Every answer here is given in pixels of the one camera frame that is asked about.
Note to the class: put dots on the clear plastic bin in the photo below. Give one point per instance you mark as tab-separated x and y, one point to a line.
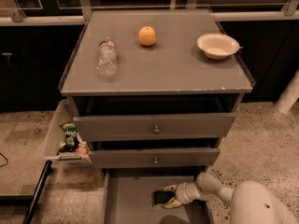
55	136

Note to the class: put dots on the black bar on floor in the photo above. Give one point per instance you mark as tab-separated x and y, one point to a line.
37	193

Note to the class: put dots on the grey top drawer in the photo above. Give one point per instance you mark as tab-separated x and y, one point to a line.
154	127

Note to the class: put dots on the orange fruit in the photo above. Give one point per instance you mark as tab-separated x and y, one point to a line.
147	36

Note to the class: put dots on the grey drawer cabinet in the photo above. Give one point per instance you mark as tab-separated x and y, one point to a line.
173	76

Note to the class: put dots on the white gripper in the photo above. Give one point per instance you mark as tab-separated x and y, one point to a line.
183	193

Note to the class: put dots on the grey bottom drawer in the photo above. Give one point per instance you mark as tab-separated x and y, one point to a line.
128	197

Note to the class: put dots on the green yellow sponge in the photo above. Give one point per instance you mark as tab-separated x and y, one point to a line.
160	197

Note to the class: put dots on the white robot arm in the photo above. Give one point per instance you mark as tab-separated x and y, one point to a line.
255	179

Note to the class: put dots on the white bowl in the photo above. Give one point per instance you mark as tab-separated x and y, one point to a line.
217	46

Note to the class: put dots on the grey middle drawer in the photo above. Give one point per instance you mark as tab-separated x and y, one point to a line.
143	158

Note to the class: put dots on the metal railing frame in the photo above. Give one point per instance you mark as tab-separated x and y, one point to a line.
50	12

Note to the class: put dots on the grey drawer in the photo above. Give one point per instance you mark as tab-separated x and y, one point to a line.
143	158
154	127
128	197

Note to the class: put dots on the red small can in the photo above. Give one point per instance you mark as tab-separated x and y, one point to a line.
82	149

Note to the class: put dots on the clear plastic water bottle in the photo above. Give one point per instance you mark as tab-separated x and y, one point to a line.
107	58

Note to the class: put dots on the green snack bag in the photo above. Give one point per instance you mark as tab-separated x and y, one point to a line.
70	142

